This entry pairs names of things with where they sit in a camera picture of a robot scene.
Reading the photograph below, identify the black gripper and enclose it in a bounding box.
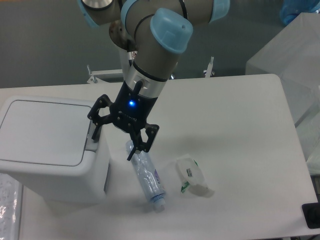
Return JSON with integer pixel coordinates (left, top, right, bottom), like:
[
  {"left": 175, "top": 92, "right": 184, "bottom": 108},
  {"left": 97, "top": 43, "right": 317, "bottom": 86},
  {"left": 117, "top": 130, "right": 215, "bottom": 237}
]
[{"left": 87, "top": 80, "right": 160, "bottom": 161}]

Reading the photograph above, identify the white push-lid trash can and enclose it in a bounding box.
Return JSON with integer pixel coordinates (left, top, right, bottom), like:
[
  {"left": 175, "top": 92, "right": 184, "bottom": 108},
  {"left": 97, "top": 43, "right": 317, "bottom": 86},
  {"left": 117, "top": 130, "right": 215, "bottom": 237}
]
[{"left": 0, "top": 95, "right": 111, "bottom": 204}]

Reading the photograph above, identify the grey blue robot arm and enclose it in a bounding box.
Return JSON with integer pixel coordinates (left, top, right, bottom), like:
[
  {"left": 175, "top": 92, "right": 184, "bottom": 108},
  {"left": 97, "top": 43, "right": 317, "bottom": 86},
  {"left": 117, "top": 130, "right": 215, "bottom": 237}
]
[{"left": 78, "top": 0, "right": 230, "bottom": 154}]

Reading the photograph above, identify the crushed clear plastic bottle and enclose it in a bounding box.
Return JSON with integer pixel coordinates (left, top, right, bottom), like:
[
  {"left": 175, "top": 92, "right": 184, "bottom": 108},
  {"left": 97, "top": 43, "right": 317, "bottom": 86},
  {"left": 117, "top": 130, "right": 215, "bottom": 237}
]
[{"left": 125, "top": 140, "right": 166, "bottom": 212}]

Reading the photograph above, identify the crumpled clear plastic wrapper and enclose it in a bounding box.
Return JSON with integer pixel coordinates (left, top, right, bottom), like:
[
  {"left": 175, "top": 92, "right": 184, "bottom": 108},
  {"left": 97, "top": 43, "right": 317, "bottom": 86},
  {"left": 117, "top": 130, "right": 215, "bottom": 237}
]
[{"left": 176, "top": 154, "right": 215, "bottom": 198}]

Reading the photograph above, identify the clear bubble wrap sheet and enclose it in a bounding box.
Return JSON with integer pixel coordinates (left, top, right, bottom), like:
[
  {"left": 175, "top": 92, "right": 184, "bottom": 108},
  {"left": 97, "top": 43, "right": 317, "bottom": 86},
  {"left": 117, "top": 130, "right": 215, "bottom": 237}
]
[{"left": 0, "top": 173, "right": 23, "bottom": 240}]

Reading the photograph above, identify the translucent white storage box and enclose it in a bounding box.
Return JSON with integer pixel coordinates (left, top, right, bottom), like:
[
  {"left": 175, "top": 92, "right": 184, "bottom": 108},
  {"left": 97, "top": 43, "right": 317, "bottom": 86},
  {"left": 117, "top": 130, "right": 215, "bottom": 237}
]
[{"left": 245, "top": 13, "right": 320, "bottom": 176}]

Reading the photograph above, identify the black device at edge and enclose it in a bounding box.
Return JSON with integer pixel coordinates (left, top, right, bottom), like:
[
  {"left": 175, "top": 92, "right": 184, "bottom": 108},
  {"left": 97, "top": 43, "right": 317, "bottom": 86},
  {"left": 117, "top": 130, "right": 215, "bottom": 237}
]
[{"left": 302, "top": 202, "right": 320, "bottom": 229}]

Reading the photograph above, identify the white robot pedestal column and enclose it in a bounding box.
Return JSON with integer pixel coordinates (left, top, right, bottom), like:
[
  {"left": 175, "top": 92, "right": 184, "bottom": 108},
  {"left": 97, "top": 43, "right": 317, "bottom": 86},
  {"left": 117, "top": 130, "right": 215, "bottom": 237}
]
[{"left": 118, "top": 48, "right": 138, "bottom": 80}]

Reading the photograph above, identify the white metal mounting bracket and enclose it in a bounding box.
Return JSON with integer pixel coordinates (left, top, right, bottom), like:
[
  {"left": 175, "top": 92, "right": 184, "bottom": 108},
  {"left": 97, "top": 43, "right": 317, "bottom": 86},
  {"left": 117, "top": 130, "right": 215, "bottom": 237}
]
[{"left": 86, "top": 56, "right": 215, "bottom": 84}]

